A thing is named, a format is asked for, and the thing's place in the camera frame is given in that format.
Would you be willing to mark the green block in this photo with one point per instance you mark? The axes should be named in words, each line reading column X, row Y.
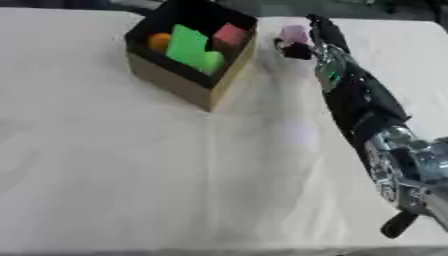
column 191, row 49

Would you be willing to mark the tan cardboard box black inside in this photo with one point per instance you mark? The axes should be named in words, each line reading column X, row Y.
column 175, row 78

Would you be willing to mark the orange toy fruit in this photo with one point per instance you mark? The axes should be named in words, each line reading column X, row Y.
column 158, row 41

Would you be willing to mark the silver and black right robot arm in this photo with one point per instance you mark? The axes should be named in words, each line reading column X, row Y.
column 366, row 106

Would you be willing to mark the pink block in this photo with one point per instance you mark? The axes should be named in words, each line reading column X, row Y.
column 293, row 34

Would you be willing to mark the red block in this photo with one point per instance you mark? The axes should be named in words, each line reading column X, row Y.
column 229, row 36

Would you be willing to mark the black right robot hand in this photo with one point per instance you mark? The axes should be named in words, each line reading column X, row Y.
column 329, row 32

